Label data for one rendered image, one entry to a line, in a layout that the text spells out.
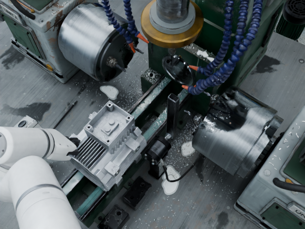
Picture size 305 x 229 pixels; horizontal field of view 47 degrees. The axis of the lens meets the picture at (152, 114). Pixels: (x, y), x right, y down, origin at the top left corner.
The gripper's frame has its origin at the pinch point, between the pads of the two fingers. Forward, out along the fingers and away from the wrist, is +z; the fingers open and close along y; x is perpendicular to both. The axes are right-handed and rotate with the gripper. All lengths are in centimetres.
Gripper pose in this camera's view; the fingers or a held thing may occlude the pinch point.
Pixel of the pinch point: (73, 143)
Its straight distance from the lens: 110.2
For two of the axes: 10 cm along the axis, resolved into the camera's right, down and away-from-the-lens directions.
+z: 3.3, 0.6, 9.4
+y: 7.8, 5.4, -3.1
